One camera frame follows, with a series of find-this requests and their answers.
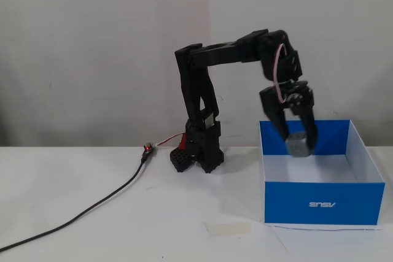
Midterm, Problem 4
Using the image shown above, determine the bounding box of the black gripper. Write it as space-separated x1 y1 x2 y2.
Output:
258 80 319 156

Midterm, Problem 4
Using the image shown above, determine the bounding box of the gray cube block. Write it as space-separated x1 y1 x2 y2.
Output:
284 131 314 158

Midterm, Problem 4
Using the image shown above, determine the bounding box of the blue white cardboard box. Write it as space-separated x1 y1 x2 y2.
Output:
259 119 386 226

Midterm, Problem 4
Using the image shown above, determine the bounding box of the red black table clamp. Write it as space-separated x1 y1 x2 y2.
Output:
169 133 196 174

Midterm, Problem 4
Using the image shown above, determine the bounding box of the translucent tape strip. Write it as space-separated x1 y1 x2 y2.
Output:
203 222 251 236

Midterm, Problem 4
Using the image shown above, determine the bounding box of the small controller board red led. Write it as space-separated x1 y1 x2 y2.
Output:
141 142 157 157

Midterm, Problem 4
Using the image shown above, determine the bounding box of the white red gripper servo wire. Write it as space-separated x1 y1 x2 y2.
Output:
272 42 288 106

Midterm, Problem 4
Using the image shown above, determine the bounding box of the red white board wire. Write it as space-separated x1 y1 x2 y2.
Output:
154 133 185 148

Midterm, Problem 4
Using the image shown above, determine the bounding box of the black usb cable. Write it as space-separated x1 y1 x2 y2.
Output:
0 154 147 252

